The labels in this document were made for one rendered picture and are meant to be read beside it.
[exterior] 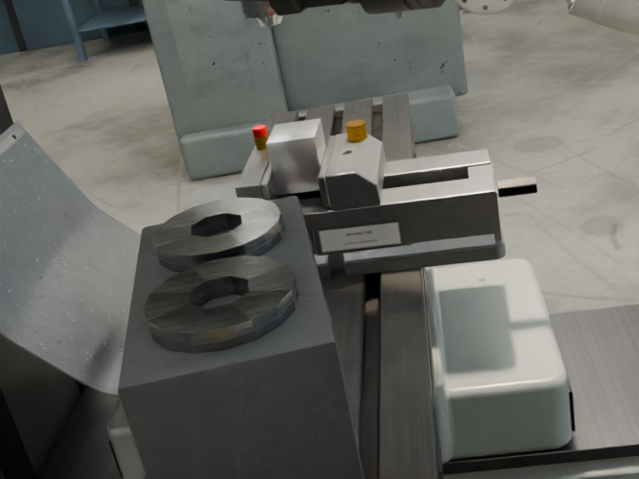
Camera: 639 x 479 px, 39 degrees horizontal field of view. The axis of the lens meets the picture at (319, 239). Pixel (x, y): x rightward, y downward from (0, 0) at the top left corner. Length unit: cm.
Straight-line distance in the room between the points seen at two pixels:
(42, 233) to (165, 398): 62
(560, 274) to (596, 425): 179
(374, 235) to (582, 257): 198
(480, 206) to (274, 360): 48
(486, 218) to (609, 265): 191
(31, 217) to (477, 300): 53
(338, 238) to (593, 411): 34
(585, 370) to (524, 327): 12
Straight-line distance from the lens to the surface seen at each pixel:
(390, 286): 92
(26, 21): 807
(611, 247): 294
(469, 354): 100
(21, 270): 104
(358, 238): 95
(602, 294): 269
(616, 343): 117
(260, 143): 103
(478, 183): 95
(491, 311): 107
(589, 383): 110
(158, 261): 63
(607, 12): 83
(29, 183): 115
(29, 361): 117
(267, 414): 51
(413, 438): 71
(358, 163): 94
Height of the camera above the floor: 136
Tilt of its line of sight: 25 degrees down
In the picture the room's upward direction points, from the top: 11 degrees counter-clockwise
